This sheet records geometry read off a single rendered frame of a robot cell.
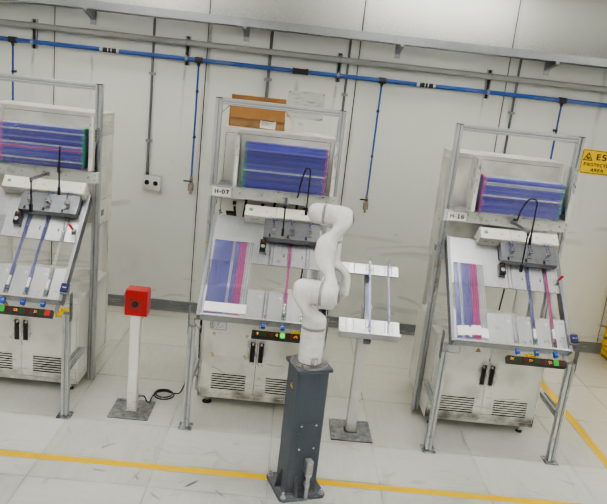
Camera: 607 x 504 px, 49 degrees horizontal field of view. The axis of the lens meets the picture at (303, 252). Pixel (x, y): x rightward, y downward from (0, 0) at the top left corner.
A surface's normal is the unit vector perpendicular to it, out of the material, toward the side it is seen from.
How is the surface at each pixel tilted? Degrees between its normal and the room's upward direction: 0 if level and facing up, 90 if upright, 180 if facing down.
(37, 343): 90
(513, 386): 90
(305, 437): 90
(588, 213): 90
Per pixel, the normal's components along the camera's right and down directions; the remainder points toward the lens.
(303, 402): 0.34, 0.26
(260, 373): 0.00, 0.25
